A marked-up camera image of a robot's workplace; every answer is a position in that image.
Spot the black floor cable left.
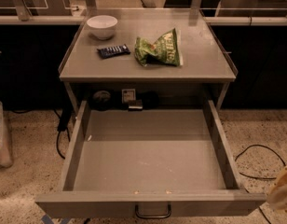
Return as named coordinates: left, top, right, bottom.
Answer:
left=53, top=108, right=73, bottom=161

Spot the white ceramic bowl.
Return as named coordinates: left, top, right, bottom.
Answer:
left=87, top=15, right=118, bottom=40

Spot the green chip bag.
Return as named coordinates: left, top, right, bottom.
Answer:
left=134, top=28, right=184, bottom=66

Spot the grey drawer cabinet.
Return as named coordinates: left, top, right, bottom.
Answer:
left=60, top=8, right=238, bottom=108

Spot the clear plastic bin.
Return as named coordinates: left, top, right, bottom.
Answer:
left=0, top=102, right=13, bottom=168

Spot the blue tape cross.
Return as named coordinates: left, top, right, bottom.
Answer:
left=41, top=215, right=70, bottom=224

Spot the black top drawer handle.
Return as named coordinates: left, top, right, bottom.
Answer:
left=134, top=204, right=172, bottom=219

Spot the black floor cable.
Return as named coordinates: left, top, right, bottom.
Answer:
left=235, top=144, right=287, bottom=181
left=53, top=108, right=73, bottom=161

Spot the black floor cable right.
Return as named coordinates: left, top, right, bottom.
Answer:
left=235, top=144, right=287, bottom=181

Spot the grey top drawer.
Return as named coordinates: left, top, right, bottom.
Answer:
left=35, top=100, right=266, bottom=218

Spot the dark blue snack bar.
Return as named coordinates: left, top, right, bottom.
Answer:
left=97, top=45, right=130, bottom=59

